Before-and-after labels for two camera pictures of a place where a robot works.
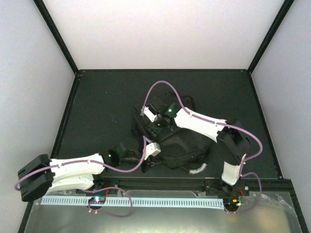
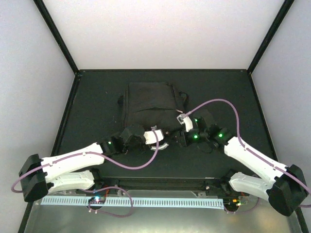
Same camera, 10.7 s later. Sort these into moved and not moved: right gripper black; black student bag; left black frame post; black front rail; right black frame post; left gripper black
Moved: black student bag; left gripper black; right gripper black
Not moved: black front rail; right black frame post; left black frame post
